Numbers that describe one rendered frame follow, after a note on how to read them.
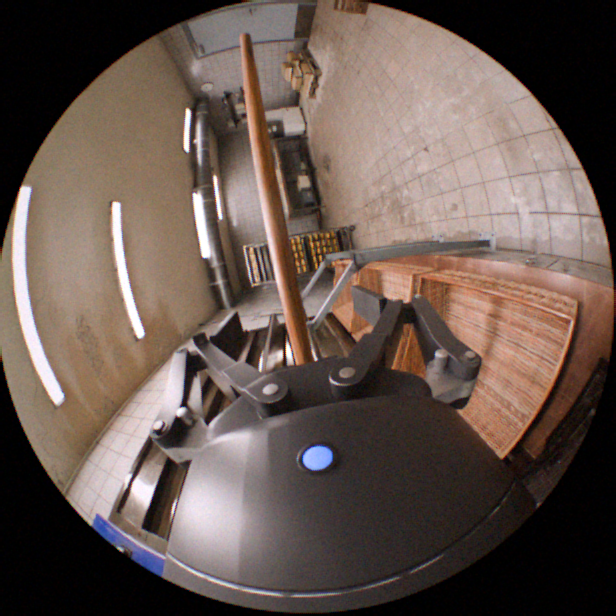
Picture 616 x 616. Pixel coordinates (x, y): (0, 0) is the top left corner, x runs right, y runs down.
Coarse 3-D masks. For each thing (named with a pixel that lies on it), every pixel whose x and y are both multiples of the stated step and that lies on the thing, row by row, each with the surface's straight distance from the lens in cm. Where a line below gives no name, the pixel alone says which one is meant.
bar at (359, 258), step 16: (432, 240) 168; (480, 240) 123; (336, 256) 115; (352, 256) 69; (368, 256) 70; (384, 256) 73; (400, 256) 77; (320, 272) 114; (352, 272) 68; (336, 288) 67; (320, 320) 69; (320, 352) 51
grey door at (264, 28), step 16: (208, 16) 467; (224, 16) 468; (240, 16) 469; (256, 16) 471; (272, 16) 475; (288, 16) 479; (304, 16) 484; (192, 32) 478; (208, 32) 478; (224, 32) 480; (240, 32) 482; (256, 32) 485; (272, 32) 489; (288, 32) 493; (304, 32) 499; (192, 48) 491; (208, 48) 494; (224, 48) 496
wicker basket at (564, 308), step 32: (448, 288) 82; (480, 288) 55; (512, 288) 59; (448, 320) 87; (480, 320) 75; (512, 320) 68; (544, 320) 64; (416, 352) 83; (480, 352) 79; (512, 352) 71; (544, 352) 67; (480, 384) 84; (512, 384) 76; (544, 384) 70; (512, 416) 78
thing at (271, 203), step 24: (264, 120) 36; (264, 144) 32; (264, 168) 29; (264, 192) 28; (264, 216) 27; (288, 240) 27; (288, 264) 26; (288, 288) 26; (288, 312) 27; (312, 360) 31
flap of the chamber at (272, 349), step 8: (272, 320) 160; (272, 328) 143; (280, 328) 176; (272, 336) 133; (280, 336) 161; (272, 344) 124; (280, 344) 148; (272, 352) 117; (280, 352) 137; (264, 360) 101; (272, 360) 110; (280, 360) 128; (264, 368) 94; (272, 368) 104
